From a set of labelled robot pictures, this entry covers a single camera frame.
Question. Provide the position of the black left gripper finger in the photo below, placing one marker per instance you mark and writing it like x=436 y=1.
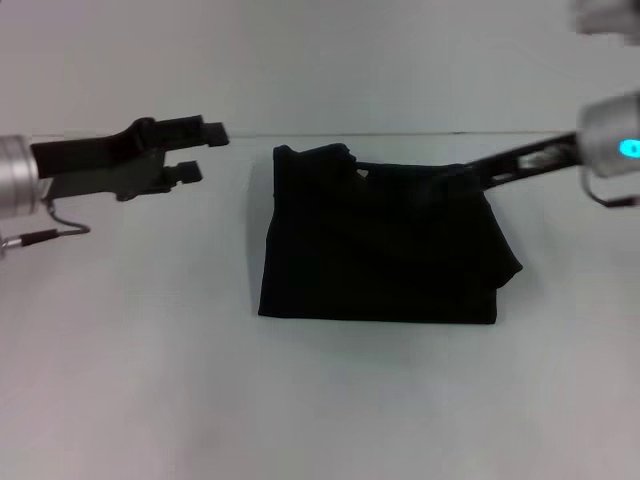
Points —
x=216 y=134
x=185 y=172

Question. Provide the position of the black t-shirt with white print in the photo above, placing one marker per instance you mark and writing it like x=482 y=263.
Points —
x=385 y=240

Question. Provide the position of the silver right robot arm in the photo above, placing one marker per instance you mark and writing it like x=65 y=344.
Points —
x=610 y=135

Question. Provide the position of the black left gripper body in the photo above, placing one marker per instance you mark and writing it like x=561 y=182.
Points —
x=110 y=160

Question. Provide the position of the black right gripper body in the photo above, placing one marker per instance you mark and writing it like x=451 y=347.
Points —
x=525 y=160

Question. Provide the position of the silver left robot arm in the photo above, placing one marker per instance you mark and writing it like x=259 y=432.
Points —
x=20 y=175

